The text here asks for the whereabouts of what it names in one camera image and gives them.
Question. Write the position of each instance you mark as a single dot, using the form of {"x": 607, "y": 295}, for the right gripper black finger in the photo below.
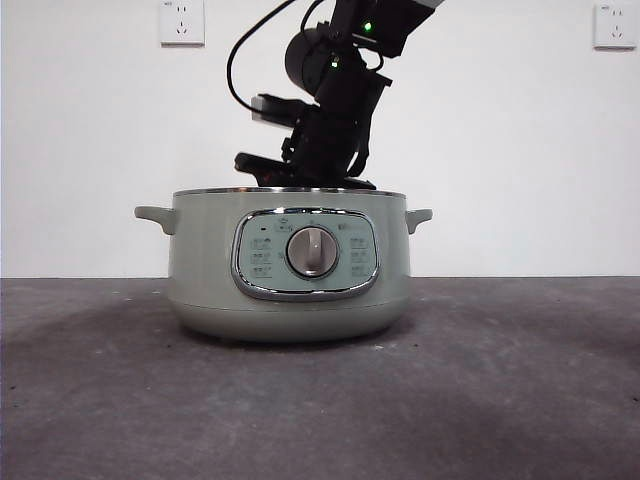
{"x": 361, "y": 183}
{"x": 255, "y": 162}

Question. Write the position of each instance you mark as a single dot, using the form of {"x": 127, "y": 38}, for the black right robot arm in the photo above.
{"x": 350, "y": 85}

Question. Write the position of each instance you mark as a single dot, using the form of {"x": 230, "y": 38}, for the pale green electric cooking pot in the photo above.
{"x": 200, "y": 260}

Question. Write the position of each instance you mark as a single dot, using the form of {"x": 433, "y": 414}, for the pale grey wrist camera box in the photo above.
{"x": 262, "y": 106}

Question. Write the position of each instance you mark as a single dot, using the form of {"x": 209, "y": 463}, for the white wall socket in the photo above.
{"x": 182, "y": 22}
{"x": 614, "y": 27}

